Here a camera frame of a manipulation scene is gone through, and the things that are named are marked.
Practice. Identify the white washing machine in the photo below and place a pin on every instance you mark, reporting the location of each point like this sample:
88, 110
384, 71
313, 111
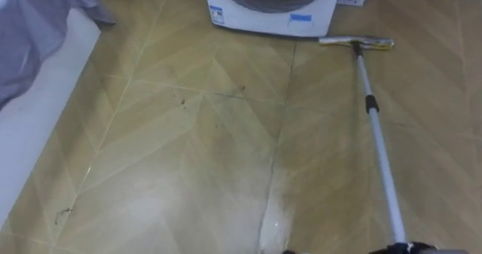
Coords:
263, 18

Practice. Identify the grey bed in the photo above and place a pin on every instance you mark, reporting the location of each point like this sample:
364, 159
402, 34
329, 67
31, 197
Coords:
30, 58

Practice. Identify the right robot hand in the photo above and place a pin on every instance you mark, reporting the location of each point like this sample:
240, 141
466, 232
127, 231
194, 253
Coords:
408, 248

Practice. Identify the silver mop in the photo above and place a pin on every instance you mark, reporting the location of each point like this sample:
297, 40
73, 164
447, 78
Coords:
381, 148

